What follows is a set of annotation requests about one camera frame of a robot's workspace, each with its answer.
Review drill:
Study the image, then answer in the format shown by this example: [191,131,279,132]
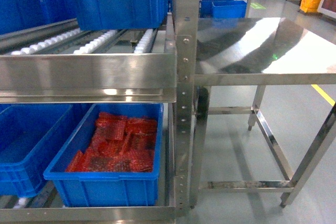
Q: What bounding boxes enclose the blue bin with red bags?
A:
[44,103,164,207]

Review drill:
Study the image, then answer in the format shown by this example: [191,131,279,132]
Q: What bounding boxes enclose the blue bin upper shelf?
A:
[62,0,169,31]

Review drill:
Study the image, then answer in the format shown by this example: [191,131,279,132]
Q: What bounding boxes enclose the blue bin shelf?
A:
[62,0,169,31]
[1,103,90,197]

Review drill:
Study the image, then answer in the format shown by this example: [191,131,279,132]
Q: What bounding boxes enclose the blue bin bottom shelf middle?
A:
[1,103,90,197]

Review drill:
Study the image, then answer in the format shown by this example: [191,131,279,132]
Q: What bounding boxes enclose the red bubble wrap bags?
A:
[65,112,158,173]

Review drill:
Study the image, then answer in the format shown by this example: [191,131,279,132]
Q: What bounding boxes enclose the stainless steel side table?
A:
[190,17,335,207]

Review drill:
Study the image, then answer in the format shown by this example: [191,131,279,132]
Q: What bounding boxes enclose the stainless steel flow rack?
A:
[1,0,199,223]

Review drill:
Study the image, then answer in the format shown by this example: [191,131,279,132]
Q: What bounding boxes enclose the yellow mop bucket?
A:
[300,0,321,13]

